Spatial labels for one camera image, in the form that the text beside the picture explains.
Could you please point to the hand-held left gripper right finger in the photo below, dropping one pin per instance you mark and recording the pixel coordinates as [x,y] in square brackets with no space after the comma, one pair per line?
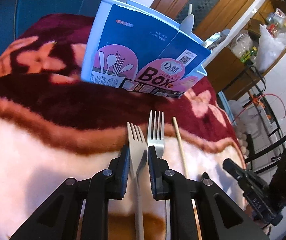
[151,172]

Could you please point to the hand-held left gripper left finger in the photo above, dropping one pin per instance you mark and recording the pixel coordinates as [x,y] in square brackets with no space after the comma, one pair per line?
[125,170]

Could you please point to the blue utensil box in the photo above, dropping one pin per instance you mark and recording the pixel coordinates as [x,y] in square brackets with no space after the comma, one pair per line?
[133,42]

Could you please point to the steel knife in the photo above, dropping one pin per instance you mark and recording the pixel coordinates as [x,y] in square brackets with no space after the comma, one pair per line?
[216,37]

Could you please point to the pale grey spoon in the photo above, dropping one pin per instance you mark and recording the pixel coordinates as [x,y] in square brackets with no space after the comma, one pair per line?
[188,21]

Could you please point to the steel fork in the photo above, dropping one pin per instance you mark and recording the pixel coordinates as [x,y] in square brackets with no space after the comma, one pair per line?
[156,142]

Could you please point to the wooden chopstick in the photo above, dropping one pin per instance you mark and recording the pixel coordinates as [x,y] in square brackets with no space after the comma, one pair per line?
[179,142]

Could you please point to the black metal rack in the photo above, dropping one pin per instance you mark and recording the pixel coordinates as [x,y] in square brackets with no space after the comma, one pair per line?
[274,120]

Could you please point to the clear plastic bag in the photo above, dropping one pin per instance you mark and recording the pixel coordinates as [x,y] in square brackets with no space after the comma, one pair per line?
[238,107]

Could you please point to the light blue tray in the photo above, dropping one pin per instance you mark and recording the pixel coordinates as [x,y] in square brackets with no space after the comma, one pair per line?
[224,102]

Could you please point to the wooden shelf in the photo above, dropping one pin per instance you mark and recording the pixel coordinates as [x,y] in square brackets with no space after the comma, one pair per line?
[233,85]

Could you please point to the red and pink floral blanket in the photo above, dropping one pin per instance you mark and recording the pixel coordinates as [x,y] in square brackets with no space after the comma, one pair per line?
[32,117]

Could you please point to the clear plastic jar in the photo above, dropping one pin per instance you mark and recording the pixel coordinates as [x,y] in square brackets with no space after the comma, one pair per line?
[241,45]

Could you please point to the white plastic bag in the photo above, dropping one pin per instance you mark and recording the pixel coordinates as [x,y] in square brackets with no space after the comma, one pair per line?
[270,47]

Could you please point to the wooden door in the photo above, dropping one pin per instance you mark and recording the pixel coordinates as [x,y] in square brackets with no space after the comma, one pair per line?
[220,5]

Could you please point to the blue kitchen base cabinet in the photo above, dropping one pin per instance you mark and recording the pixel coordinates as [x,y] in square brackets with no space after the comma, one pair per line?
[45,0]

